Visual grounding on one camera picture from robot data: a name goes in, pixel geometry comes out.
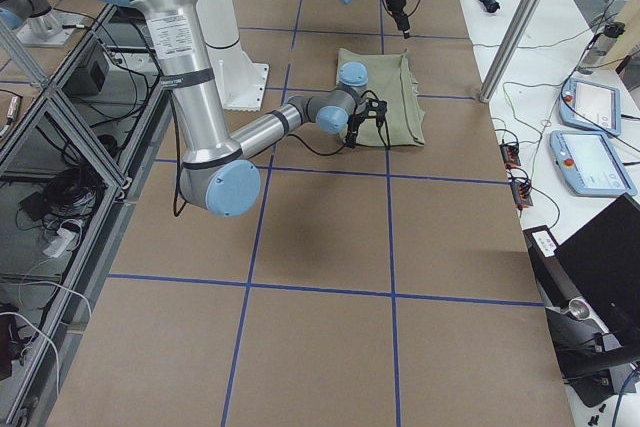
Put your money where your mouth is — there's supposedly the orange terminal block near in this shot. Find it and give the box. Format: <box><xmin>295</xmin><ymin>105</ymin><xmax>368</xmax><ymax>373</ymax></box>
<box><xmin>510</xmin><ymin>177</ymin><xmax>533</xmax><ymax>211</ymax></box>

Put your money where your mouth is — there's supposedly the grey water bottle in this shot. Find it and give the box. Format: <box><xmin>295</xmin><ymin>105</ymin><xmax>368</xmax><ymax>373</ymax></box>
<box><xmin>578</xmin><ymin>21</ymin><xmax>625</xmax><ymax>75</ymax></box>

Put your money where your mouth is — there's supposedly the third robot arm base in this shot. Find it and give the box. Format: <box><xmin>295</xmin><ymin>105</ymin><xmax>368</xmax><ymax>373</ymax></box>
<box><xmin>1</xmin><ymin>0</ymin><xmax>85</xmax><ymax>47</ymax></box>

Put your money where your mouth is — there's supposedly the orange terminal block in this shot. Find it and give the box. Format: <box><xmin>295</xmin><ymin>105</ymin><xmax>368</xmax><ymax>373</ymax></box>
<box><xmin>510</xmin><ymin>177</ymin><xmax>533</xmax><ymax>211</ymax></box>
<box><xmin>499</xmin><ymin>143</ymin><xmax>521</xmax><ymax>169</ymax></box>

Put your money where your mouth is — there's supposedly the far teach pendant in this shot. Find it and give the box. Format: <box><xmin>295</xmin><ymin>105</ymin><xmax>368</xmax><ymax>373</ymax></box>
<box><xmin>557</xmin><ymin>77</ymin><xmax>622</xmax><ymax>137</ymax></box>

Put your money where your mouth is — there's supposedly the olive green long-sleeve shirt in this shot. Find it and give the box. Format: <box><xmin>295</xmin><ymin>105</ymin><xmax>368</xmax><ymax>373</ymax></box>
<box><xmin>338</xmin><ymin>48</ymin><xmax>425</xmax><ymax>147</ymax></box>

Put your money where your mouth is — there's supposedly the aluminium frame post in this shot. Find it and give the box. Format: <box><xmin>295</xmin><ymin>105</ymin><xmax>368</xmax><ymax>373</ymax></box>
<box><xmin>478</xmin><ymin>0</ymin><xmax>541</xmax><ymax>103</ymax></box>

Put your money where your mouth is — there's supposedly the orange terminal block far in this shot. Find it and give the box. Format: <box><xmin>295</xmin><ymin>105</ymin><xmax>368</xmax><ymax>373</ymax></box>
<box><xmin>499</xmin><ymin>143</ymin><xmax>521</xmax><ymax>169</ymax></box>

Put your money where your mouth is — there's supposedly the black camera stand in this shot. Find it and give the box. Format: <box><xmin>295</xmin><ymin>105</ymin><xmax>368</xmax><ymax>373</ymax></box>
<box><xmin>523</xmin><ymin>226</ymin><xmax>639</xmax><ymax>407</ymax></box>

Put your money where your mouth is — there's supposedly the teach pendant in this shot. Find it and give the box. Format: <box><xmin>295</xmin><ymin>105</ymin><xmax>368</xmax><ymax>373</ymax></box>
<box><xmin>549</xmin><ymin>130</ymin><xmax>638</xmax><ymax>198</ymax></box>
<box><xmin>557</xmin><ymin>77</ymin><xmax>622</xmax><ymax>137</ymax></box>

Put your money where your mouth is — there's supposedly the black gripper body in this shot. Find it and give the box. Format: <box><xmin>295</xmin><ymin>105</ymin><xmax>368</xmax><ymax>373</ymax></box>
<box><xmin>344</xmin><ymin>112</ymin><xmax>365</xmax><ymax>148</ymax></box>
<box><xmin>388</xmin><ymin>0</ymin><xmax>410</xmax><ymax>39</ymax></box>

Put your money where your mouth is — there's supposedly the near teach pendant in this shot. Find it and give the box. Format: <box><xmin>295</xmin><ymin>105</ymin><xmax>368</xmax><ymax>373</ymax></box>
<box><xmin>549</xmin><ymin>130</ymin><xmax>638</xmax><ymax>198</ymax></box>

